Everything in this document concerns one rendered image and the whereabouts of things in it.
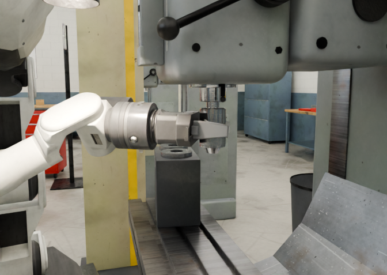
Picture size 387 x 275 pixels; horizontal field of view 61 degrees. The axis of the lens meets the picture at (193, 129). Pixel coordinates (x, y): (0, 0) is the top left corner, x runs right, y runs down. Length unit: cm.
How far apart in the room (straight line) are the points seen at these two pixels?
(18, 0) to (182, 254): 65
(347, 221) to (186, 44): 55
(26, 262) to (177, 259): 67
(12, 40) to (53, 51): 883
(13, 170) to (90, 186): 176
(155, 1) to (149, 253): 54
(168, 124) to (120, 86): 173
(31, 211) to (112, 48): 137
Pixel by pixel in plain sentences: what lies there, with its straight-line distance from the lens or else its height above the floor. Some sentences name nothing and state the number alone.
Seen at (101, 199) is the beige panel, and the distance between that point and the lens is 240.
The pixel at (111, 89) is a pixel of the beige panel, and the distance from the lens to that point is 228.
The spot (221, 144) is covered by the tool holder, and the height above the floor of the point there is 121.
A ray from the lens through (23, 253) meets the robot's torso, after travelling 132.
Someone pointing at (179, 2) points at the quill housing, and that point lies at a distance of 49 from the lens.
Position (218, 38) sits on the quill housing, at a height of 137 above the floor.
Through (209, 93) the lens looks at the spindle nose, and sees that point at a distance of 57.
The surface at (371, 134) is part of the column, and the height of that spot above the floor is 120.
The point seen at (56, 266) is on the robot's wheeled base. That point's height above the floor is 57.
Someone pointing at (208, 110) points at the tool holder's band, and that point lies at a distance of 57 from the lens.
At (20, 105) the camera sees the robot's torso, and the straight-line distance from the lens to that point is 112.
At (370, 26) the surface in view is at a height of 140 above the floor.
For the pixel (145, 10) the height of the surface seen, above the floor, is 142.
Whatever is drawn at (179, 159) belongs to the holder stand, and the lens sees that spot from 89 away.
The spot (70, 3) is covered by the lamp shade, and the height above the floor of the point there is 142.
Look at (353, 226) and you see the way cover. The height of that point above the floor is 101.
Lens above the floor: 130
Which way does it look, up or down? 7 degrees down
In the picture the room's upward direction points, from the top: straight up
